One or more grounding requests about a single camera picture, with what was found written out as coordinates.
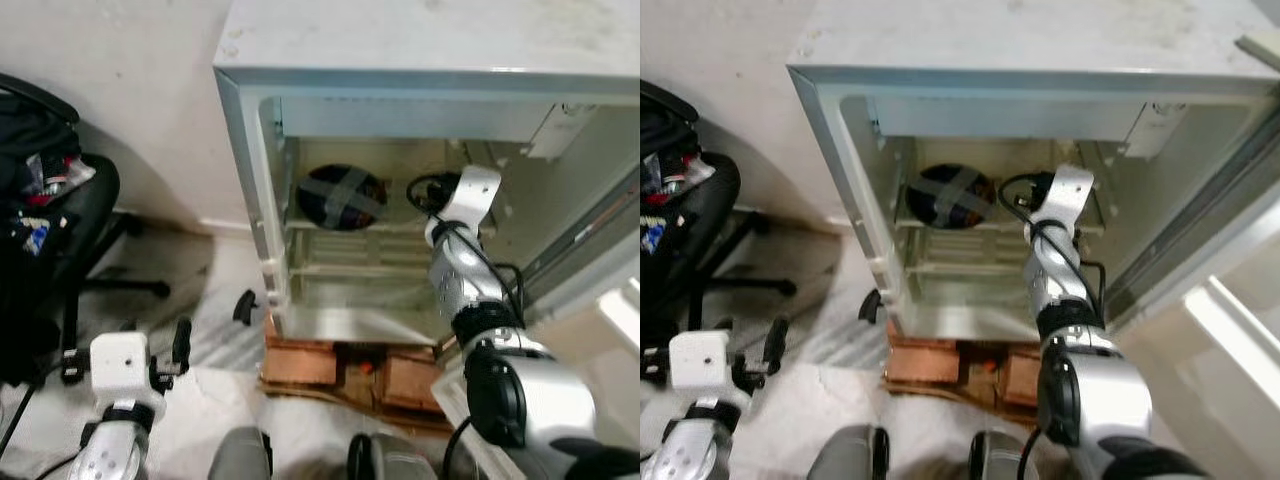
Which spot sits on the black office chair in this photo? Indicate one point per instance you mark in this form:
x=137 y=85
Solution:
x=720 y=190
x=90 y=200

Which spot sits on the grey robot right leg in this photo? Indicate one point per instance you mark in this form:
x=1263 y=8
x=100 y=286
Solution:
x=395 y=460
x=1000 y=458

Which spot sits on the grey small fridge body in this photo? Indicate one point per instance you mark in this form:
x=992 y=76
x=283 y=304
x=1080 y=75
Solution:
x=1000 y=35
x=400 y=40

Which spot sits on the clear fridge shelf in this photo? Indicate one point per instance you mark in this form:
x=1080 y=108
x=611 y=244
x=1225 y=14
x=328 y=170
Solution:
x=970 y=270
x=1000 y=226
x=360 y=272
x=400 y=226

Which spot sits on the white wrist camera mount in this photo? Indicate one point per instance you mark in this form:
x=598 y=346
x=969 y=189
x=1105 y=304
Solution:
x=1070 y=193
x=120 y=365
x=473 y=195
x=698 y=360

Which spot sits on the grey robot left leg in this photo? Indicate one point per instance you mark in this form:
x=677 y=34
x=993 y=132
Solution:
x=240 y=455
x=848 y=455

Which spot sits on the small black floor object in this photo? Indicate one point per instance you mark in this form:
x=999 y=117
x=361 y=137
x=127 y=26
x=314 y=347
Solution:
x=246 y=306
x=870 y=305

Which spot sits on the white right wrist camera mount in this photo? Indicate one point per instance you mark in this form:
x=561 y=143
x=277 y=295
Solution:
x=473 y=195
x=1070 y=193

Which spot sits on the blue white package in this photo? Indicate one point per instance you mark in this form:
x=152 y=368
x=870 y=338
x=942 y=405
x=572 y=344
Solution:
x=35 y=238
x=656 y=238

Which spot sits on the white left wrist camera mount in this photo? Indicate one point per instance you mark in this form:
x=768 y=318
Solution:
x=120 y=365
x=698 y=360

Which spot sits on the red white package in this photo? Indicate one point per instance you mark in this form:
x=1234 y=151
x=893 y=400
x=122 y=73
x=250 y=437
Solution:
x=678 y=178
x=60 y=178

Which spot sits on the grey robot leg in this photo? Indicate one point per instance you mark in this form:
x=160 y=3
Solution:
x=1000 y=458
x=395 y=460
x=240 y=455
x=848 y=455

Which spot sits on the grey freezer compartment flap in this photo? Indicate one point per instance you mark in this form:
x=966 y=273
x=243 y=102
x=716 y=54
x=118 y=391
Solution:
x=1000 y=118
x=400 y=118

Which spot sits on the white thermostat housing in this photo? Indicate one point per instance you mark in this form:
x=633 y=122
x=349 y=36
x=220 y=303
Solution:
x=1155 y=130
x=562 y=130

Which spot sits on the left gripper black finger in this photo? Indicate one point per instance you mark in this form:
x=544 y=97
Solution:
x=71 y=367
x=182 y=343
x=776 y=342
x=655 y=366

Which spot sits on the orange brick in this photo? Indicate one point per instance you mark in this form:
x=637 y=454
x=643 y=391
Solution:
x=300 y=362
x=922 y=357
x=412 y=380
x=1020 y=375

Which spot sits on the black round object grey tape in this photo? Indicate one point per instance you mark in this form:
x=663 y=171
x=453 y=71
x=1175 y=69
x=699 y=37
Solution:
x=950 y=196
x=340 y=198

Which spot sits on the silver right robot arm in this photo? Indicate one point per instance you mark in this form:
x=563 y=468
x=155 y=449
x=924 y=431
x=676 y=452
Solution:
x=540 y=390
x=1110 y=390

